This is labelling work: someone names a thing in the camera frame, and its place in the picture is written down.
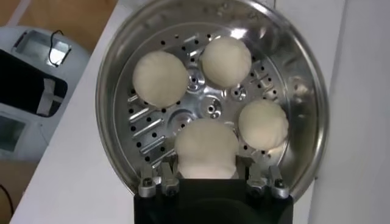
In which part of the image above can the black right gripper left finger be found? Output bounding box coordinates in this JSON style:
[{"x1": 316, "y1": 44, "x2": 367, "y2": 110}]
[{"x1": 137, "y1": 161, "x2": 181, "y2": 198}]

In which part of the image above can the perforated steel steamer basket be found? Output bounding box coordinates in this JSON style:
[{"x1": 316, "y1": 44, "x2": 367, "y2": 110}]
[{"x1": 95, "y1": 0, "x2": 330, "y2": 201}]

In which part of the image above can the white and black robot torso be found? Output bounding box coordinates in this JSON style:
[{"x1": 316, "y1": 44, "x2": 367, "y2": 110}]
[{"x1": 0, "y1": 26, "x2": 92, "y2": 162}]

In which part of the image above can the white steamed baozi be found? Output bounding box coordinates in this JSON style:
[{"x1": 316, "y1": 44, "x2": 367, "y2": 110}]
[
  {"x1": 132, "y1": 50, "x2": 190, "y2": 109},
  {"x1": 238, "y1": 99, "x2": 289, "y2": 152},
  {"x1": 174, "y1": 117, "x2": 240, "y2": 180},
  {"x1": 199, "y1": 36, "x2": 253, "y2": 89}
]

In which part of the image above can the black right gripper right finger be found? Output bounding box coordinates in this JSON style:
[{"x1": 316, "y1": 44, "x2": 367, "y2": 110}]
[{"x1": 244, "y1": 160, "x2": 291, "y2": 200}]

